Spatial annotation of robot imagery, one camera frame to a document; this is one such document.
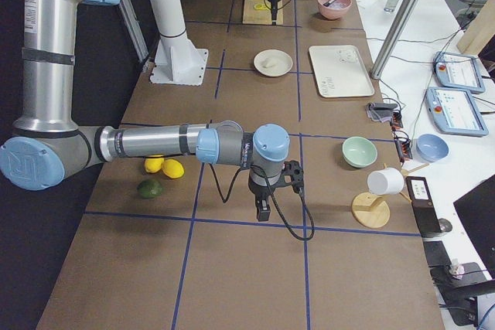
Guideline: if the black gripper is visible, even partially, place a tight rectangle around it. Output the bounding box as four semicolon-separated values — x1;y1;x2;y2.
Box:
267;0;281;26
248;170;282;222

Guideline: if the cream round plate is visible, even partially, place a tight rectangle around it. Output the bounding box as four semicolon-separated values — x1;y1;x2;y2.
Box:
253;49;293;77

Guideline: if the white bear tray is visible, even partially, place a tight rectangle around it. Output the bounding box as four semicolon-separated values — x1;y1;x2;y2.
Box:
309;45;374;98

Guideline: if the lemon slice top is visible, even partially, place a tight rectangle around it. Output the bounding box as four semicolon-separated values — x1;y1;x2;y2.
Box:
254;3;269;10

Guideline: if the bamboo cutting board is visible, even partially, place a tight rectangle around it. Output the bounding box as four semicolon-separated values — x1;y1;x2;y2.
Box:
242;0;271;26

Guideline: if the pink bowl with ice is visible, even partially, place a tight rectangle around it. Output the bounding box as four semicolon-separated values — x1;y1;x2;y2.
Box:
317;0;353;20

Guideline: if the yellow lemon lower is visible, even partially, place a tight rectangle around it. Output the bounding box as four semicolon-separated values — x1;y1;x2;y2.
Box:
161;158;185;179

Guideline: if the yellow lemon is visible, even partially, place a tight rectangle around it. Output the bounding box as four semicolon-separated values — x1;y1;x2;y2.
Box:
161;158;185;179
144;156;165;174

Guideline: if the wooden mug stand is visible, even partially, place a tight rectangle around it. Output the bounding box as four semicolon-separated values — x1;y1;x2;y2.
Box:
351;164;428;229

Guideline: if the mint green bowl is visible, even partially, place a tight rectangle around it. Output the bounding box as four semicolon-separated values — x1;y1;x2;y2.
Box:
342;136;378;168

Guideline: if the green lime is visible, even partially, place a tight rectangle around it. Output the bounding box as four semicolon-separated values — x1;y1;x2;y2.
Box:
137;179;163;199

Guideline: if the yellow lemon upper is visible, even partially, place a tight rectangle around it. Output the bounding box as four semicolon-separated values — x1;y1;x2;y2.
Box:
144;156;165;174

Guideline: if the white mug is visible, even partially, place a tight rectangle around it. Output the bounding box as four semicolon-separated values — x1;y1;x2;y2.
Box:
367;168;405;195

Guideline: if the grey folded cloth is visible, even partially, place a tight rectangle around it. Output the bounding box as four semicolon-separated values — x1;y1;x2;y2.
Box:
366;103;398;123

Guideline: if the black labelled box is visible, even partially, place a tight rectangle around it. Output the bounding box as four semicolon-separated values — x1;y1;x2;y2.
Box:
405;176;442;237

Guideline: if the blue bowl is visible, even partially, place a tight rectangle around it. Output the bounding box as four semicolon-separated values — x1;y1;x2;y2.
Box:
415;134;449;162

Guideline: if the teach pendant far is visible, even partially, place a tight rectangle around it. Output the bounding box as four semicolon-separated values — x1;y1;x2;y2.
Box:
433;52;486;94

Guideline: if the teach pendant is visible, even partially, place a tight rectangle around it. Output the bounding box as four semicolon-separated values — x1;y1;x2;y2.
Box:
425;87;489;137
433;52;486;94

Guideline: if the teach pendant near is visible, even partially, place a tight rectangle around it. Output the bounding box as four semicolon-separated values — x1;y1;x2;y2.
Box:
425;87;489;137

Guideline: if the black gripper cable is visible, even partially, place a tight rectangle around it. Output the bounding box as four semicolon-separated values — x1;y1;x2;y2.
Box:
207;159;316;241

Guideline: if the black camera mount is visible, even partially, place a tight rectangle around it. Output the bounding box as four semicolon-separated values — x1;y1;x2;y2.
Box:
282;160;304;195

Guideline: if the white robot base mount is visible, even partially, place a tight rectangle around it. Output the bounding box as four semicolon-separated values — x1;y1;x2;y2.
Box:
150;36;209;86

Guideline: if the aluminium frame post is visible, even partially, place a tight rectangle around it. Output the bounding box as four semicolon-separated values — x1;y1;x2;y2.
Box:
370;0;418;80

